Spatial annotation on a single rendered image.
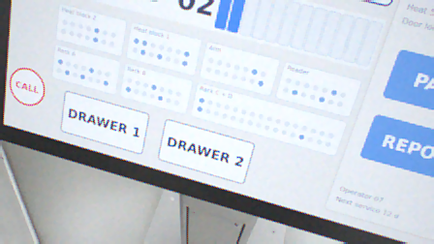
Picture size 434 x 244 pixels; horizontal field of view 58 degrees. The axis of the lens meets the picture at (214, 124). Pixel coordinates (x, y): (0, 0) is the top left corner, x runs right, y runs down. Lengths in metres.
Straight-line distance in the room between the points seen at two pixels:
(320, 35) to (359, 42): 0.03
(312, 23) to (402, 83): 0.10
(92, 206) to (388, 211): 1.19
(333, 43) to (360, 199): 0.15
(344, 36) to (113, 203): 1.21
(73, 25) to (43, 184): 1.19
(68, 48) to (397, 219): 0.37
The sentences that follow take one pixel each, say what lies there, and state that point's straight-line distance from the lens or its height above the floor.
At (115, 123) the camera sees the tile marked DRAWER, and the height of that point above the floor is 1.01.
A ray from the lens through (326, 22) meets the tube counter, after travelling 0.37.
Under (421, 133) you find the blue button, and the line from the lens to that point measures 0.40.
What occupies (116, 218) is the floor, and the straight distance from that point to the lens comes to 1.45.
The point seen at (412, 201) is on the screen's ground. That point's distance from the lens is 0.43.
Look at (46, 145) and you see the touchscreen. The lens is 0.47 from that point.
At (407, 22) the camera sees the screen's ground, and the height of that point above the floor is 1.13.
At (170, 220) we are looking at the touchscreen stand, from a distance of 1.39.
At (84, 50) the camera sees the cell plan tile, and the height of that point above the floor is 1.06.
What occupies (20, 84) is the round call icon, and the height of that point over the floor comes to 1.02.
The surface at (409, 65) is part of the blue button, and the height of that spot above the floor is 1.10.
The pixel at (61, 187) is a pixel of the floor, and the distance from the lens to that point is 1.54.
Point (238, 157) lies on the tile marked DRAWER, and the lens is 0.40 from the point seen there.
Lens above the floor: 1.35
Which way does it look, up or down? 58 degrees down
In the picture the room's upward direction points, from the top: 7 degrees clockwise
